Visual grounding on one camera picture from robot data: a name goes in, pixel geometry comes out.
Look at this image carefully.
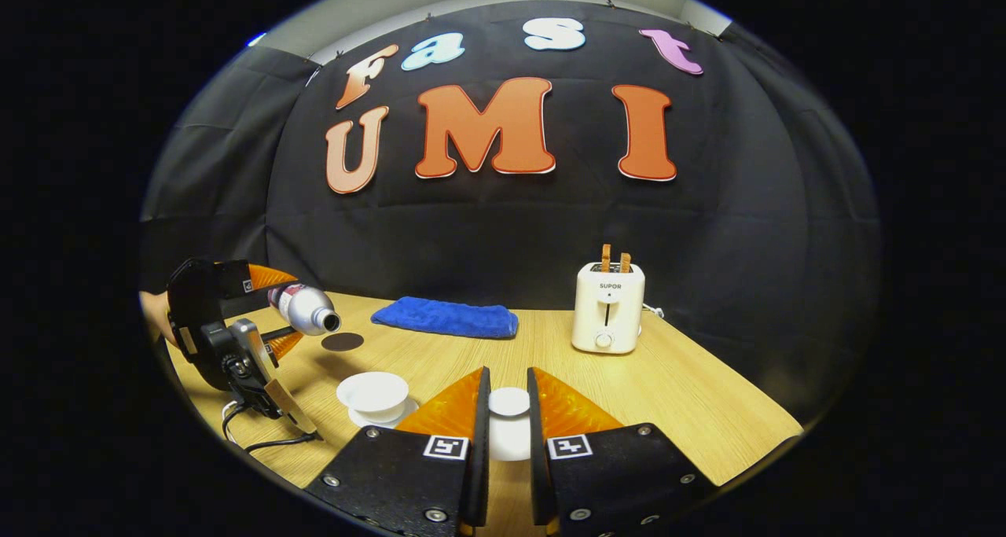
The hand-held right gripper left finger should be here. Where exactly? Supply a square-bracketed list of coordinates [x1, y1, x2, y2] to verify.
[305, 366, 493, 537]

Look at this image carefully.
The white saucer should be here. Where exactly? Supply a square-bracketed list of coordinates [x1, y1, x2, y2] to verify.
[347, 398, 420, 429]

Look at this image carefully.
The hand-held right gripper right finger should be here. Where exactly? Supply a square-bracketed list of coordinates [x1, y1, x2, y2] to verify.
[527, 366, 718, 537]

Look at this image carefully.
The white teacup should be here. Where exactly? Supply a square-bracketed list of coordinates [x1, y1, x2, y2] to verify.
[336, 371, 409, 413]

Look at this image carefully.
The blue towel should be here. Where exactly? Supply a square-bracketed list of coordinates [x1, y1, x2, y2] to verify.
[371, 296, 520, 340]

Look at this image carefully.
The white toaster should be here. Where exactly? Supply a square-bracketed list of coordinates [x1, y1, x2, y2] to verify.
[571, 262, 646, 355]

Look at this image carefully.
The silver water bottle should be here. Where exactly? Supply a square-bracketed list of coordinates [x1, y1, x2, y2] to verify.
[267, 283, 342, 337]

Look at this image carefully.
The black backdrop cloth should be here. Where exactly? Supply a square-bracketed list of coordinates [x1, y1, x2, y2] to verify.
[140, 1, 883, 428]

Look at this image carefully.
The white teacup lid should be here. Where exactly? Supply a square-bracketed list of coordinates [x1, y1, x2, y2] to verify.
[488, 387, 532, 462]

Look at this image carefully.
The black cable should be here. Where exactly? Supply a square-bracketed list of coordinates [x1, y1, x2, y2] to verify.
[222, 399, 323, 454]

